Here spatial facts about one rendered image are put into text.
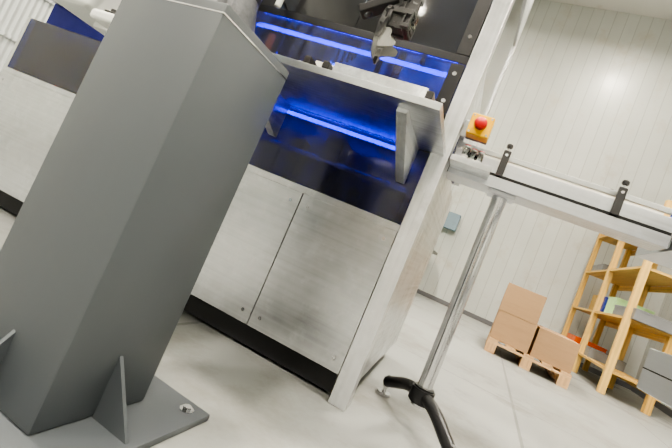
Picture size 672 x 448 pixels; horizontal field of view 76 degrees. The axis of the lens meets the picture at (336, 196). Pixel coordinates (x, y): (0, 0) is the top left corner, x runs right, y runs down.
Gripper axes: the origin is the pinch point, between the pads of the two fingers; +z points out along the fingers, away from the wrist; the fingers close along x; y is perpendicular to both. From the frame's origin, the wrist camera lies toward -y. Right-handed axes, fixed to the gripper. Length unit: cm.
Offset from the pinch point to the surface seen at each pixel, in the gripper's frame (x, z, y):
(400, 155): 15.5, 20.1, 14.7
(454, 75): 30.9, -15.3, 17.7
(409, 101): -8.6, 12.5, 16.8
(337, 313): 32, 72, 12
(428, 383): 47, 82, 46
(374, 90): -8.6, 12.4, 7.4
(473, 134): 30.8, 2.1, 30.7
